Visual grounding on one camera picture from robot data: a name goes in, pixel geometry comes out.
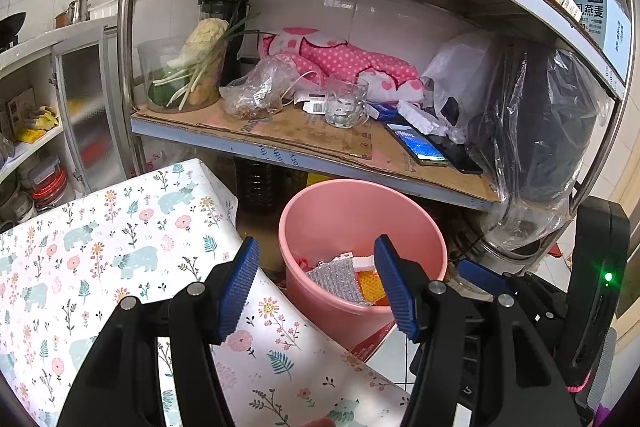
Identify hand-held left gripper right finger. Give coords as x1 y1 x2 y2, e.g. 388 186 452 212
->
373 233 584 427

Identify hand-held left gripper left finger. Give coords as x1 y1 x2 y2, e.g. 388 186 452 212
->
56 236 262 427

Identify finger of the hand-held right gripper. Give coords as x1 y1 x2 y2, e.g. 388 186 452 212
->
456 258 572 324

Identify yellow foam fruit net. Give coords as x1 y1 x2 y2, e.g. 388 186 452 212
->
355 269 389 306

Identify white medicine box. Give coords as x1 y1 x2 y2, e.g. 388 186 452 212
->
340 252 377 271

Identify silver bubble sheet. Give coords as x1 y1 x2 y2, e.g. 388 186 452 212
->
305 257 376 305

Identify pink plastic bucket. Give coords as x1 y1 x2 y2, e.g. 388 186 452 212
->
278 179 448 345

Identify steel pot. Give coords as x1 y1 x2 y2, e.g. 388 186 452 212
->
450 217 556 280

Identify red flat box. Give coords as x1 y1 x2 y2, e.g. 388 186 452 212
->
345 317 401 363

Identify dark bottle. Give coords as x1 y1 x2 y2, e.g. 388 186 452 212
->
235 157 281 212

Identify black smartphone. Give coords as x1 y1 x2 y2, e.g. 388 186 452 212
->
430 134 485 175

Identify floral bear print tablecloth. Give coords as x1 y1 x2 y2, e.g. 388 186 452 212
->
0 158 413 427

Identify black appliance in plastic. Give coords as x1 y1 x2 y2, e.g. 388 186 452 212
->
467 39 613 253

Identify smartphone with lit screen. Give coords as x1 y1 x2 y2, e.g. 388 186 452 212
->
385 122 449 166

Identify brown cardboard sheet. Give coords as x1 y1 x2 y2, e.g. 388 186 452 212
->
131 102 503 202

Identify glass mug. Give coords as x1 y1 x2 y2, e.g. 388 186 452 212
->
324 76 371 128

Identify clear plastic bag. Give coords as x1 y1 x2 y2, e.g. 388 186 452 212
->
219 56 296 120

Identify white barcode tag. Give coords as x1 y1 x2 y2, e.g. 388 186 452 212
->
302 92 328 114

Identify white plastic bag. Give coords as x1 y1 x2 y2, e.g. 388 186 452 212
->
420 32 506 142

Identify green onions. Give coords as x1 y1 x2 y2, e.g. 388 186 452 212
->
152 12 261 105

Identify stack of food containers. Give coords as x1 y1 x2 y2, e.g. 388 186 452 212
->
27 154 68 208

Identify frosted glass cabinet door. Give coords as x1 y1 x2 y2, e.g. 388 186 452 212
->
54 39 126 202

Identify blue white cereal box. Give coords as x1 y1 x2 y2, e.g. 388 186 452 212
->
552 0 633 68

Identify pink polka dot cloth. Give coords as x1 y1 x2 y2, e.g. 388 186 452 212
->
257 27 428 102

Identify clear plastic container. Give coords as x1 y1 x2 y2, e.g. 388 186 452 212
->
137 37 228 112

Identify napa cabbage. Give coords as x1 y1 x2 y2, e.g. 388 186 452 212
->
167 18 230 68

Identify yellow packets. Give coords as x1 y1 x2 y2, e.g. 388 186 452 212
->
15 106 60 144

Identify metal shelf rack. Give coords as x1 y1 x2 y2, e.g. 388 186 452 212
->
117 0 640 248

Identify black blender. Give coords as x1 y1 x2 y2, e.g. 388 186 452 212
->
197 0 250 80

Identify white red box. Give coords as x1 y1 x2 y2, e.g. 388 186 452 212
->
5 87 38 128

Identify white kitchen cabinet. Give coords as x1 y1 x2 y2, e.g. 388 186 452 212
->
0 17 131 233

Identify steel kettle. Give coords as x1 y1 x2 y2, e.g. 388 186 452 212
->
67 0 92 24

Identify black wok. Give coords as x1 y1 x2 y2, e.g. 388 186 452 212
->
0 12 27 52

